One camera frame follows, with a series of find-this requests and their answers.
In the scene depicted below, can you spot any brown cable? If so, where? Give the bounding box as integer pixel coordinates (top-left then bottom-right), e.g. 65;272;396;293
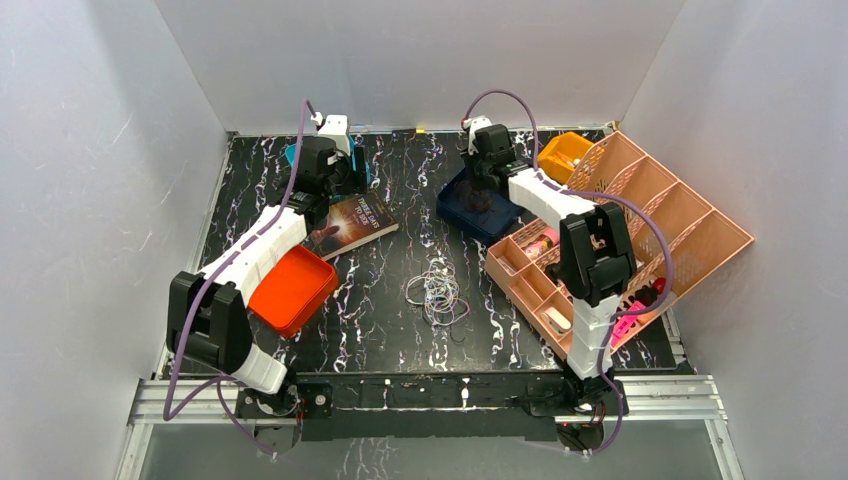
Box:
457;178;501;217

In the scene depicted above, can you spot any cable bundle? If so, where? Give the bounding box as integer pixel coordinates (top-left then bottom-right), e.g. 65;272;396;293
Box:
405;258;472;329

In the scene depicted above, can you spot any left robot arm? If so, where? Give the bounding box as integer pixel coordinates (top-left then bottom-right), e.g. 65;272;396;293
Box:
166;134;369;416

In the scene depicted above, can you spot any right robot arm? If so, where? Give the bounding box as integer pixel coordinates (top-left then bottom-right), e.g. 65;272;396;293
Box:
462;116;637;414

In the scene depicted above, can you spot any paperback book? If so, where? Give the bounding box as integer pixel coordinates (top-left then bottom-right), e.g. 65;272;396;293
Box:
309;191;399;261

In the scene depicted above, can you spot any teal plastic bin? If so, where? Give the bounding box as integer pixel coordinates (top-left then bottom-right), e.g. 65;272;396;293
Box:
294;136;371;197

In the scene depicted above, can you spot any dark blue plastic bin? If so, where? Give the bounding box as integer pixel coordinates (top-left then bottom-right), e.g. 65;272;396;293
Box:
436;170;524;246

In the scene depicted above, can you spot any yellow plastic bin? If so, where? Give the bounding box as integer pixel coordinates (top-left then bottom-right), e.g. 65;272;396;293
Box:
538;132;594;184

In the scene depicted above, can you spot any orange plastic bin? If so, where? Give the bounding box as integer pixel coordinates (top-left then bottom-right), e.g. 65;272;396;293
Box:
248;245;339;338

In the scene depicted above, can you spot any red black small tool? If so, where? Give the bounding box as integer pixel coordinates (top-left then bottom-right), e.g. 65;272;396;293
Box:
635;277;666;307

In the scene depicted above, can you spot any pink desk organizer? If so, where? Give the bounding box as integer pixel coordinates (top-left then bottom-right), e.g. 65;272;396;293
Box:
504;132;753;351

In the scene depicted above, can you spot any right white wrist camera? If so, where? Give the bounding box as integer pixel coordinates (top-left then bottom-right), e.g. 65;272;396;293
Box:
461;115;492;156

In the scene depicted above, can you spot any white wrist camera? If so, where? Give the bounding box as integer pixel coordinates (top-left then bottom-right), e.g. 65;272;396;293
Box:
310;111;353;156
461;115;492;156

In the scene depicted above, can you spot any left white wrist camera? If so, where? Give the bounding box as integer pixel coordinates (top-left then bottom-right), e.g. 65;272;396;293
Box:
310;111;353;156

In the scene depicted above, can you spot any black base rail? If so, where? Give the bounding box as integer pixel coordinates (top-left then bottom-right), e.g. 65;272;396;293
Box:
235;370;630;451

